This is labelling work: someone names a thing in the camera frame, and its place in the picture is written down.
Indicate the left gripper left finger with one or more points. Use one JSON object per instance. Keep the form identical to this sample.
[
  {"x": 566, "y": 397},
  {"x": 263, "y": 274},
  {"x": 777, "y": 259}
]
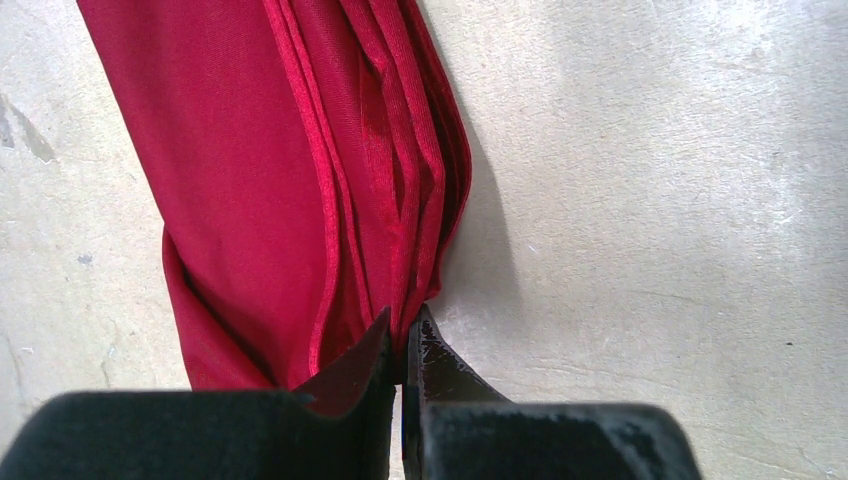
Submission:
[{"x": 334, "y": 426}]

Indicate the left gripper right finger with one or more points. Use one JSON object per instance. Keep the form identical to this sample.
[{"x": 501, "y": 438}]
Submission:
[{"x": 455, "y": 425}]

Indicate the red cloth napkin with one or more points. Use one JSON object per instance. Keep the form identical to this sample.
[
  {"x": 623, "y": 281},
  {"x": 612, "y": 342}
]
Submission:
[{"x": 310, "y": 165}]

